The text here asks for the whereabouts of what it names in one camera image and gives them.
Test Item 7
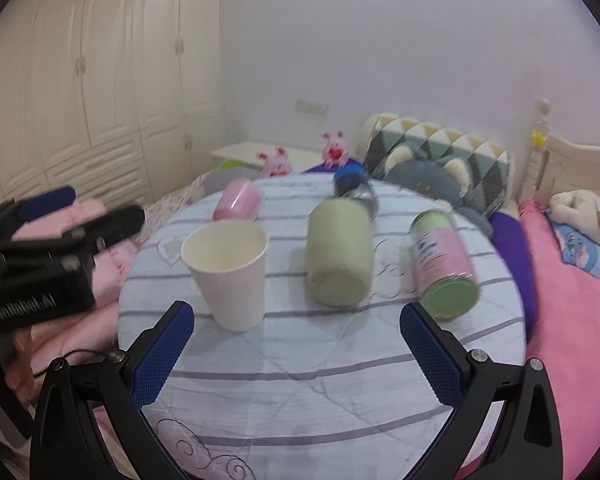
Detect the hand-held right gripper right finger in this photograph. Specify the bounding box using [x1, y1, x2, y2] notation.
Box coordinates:
[399, 302, 563, 480]

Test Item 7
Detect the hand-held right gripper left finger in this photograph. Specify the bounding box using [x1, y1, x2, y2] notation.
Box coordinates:
[29, 300, 196, 480]

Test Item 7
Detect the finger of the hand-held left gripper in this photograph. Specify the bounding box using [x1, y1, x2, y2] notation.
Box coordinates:
[10, 186, 77, 226]
[0, 204, 147, 271]

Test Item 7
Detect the green cup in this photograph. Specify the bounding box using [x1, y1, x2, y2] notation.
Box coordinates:
[306, 199, 376, 308]

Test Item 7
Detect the white paper cup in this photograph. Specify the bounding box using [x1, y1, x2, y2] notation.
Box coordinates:
[181, 221, 270, 333]

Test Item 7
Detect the pink cup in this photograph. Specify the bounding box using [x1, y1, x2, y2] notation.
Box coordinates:
[212, 180, 262, 222]

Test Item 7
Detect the person's left hand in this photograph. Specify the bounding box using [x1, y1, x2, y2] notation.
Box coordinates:
[5, 327, 37, 403]

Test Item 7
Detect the pink folded quilt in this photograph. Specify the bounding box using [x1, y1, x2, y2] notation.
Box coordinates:
[7, 199, 148, 361]

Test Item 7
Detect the floral bedsheet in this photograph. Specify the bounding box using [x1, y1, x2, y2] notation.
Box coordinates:
[141, 167, 233, 243]

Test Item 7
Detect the pink and green can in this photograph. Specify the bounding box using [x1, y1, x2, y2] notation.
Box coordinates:
[410, 210, 482, 322]

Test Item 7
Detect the striped round tablecloth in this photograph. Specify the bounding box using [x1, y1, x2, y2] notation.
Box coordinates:
[117, 174, 528, 480]

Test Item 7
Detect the purple cloth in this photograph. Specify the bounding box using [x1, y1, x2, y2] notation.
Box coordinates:
[487, 210, 537, 338]

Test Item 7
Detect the pink blanket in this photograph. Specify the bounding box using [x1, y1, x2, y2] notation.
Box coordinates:
[452, 200, 600, 480]

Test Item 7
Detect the cream wardrobe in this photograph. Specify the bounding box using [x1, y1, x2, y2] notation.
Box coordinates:
[0, 0, 226, 216]

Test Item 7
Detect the white nightstand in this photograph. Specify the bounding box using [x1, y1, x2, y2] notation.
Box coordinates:
[210, 141, 326, 171]

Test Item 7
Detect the pink pig plush toy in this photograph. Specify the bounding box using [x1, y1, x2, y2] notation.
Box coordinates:
[257, 147, 295, 178]
[321, 131, 352, 168]

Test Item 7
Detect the grey plush cushion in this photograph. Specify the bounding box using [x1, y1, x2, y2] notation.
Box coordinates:
[382, 147, 496, 236]

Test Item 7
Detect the blue cartoon pillow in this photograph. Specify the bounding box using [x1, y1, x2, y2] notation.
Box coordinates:
[552, 220, 600, 293]

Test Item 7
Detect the blue capped clear bottle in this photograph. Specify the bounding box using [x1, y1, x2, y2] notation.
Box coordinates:
[333, 166, 381, 221]

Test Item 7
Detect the white plush toy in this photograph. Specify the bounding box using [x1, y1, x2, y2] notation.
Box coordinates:
[550, 191, 600, 261]

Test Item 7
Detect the triangle patterned pillow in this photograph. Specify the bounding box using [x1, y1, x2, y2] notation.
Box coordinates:
[362, 112, 511, 211]

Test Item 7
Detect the cream bed headboard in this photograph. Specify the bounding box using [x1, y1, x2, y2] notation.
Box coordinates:
[517, 100, 600, 206]

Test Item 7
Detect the black cable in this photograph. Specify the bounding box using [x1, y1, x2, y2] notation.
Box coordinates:
[32, 346, 120, 378]

